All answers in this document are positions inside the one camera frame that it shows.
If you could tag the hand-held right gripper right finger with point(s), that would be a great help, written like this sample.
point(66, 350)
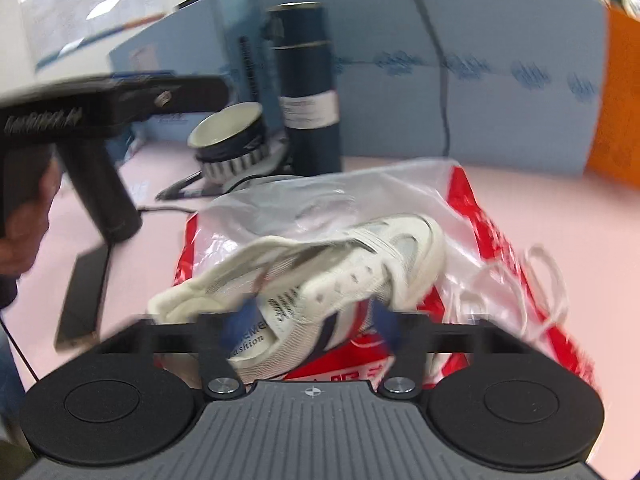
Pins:
point(385, 324)

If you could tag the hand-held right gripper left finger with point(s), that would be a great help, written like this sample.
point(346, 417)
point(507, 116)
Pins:
point(235, 325)

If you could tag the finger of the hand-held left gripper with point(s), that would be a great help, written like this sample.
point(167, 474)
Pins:
point(200, 92)

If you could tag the white sneaker shoe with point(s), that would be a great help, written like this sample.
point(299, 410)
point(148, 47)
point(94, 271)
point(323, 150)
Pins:
point(340, 270)

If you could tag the person's left hand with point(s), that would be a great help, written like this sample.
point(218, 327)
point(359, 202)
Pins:
point(25, 255)

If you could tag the dark blue bowl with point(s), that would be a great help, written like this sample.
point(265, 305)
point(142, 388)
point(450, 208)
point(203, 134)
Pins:
point(230, 127)

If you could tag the light blue carton white label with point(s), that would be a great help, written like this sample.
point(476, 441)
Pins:
point(200, 40)

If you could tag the white striped bowl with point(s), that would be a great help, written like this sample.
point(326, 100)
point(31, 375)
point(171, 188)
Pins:
point(240, 162)

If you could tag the black marker pen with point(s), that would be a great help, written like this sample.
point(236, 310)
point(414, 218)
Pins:
point(180, 187)

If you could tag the dark blue vacuum bottle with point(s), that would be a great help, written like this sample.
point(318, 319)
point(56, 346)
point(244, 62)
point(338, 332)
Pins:
point(305, 70)

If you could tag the red and white plastic bag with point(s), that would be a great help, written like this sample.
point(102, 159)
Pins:
point(495, 220)

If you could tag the black smartphone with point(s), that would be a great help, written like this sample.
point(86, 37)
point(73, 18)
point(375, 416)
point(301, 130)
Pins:
point(82, 300)

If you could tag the large light blue carton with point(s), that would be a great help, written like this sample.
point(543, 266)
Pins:
point(500, 110)

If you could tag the orange cardboard box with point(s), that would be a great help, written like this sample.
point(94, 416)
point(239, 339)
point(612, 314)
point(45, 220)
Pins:
point(617, 100)

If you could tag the wall poster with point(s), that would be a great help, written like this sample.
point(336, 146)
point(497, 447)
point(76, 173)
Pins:
point(85, 10)

